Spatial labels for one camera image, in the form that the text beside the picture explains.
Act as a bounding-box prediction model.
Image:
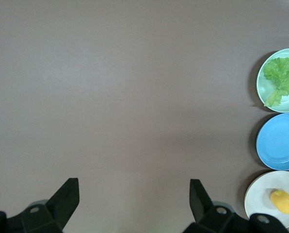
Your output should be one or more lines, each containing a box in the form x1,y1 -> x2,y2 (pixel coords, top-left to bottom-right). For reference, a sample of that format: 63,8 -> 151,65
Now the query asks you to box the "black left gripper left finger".
0,178 -> 80,233

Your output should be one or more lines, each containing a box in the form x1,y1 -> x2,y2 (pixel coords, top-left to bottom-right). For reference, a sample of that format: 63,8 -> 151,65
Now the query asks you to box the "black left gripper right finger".
182,179 -> 289,233

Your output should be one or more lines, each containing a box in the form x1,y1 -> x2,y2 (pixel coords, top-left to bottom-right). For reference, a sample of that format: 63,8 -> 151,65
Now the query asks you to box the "yellow lemon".
270,190 -> 289,215

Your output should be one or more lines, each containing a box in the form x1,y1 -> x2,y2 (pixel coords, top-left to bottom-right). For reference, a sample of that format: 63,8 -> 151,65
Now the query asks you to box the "green lettuce leaf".
263,57 -> 289,107

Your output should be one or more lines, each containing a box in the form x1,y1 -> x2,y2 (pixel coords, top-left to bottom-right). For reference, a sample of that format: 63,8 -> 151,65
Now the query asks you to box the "cream round plate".
244,170 -> 289,229

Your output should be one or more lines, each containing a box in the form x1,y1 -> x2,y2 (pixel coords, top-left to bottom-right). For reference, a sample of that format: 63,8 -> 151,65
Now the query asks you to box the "blue round plate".
256,113 -> 289,170

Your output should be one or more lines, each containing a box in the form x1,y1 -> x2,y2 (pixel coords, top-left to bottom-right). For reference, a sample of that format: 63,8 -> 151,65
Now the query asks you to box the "brown table cover sheet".
0,0 -> 289,233

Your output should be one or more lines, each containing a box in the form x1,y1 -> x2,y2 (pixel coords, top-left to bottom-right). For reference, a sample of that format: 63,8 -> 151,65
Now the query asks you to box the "pale green round plate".
256,48 -> 289,113

